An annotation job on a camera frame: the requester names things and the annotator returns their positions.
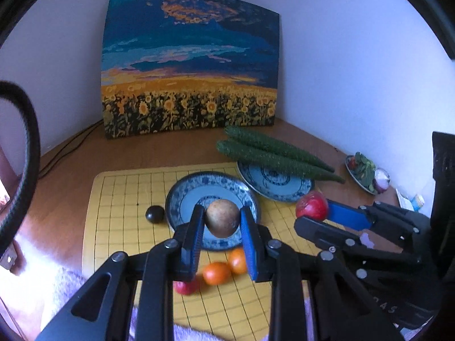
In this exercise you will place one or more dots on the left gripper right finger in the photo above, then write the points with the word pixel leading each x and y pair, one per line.
pixel 254 240

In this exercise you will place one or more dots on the small dark red apple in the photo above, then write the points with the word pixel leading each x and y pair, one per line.
pixel 186 288

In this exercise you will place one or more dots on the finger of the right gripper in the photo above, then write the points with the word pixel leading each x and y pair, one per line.
pixel 324 236
pixel 357 219

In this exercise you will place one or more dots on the green cucumber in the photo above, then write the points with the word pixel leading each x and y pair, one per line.
pixel 247 154
pixel 266 143

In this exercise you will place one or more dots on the salad dish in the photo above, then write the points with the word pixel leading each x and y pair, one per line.
pixel 367 175

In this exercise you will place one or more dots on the blue white plate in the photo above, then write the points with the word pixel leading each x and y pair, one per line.
pixel 274 185
pixel 203 188

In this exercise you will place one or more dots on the blue white plate left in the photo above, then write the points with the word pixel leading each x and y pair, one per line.
pixel 203 188

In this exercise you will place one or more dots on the blue white plate right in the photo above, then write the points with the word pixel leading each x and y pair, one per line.
pixel 274 185

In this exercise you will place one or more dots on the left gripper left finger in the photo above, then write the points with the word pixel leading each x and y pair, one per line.
pixel 190 238

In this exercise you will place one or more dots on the dark plum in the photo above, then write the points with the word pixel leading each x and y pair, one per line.
pixel 155 214

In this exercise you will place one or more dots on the large orange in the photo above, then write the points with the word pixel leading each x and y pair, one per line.
pixel 237 261

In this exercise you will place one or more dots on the sunflower field painting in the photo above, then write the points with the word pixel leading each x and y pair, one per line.
pixel 181 64

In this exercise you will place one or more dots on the rear green cucumber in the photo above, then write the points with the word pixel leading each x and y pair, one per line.
pixel 266 143

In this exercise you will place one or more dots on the tan round fruit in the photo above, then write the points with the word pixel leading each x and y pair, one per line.
pixel 222 218

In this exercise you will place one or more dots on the yellow go board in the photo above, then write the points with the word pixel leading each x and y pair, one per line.
pixel 236 310

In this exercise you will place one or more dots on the front green cucumber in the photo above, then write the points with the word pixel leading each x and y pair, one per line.
pixel 247 154

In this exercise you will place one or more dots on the pink fluffy towel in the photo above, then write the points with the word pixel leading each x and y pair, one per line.
pixel 67 283

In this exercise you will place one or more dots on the smaller orange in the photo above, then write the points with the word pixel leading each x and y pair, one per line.
pixel 216 273

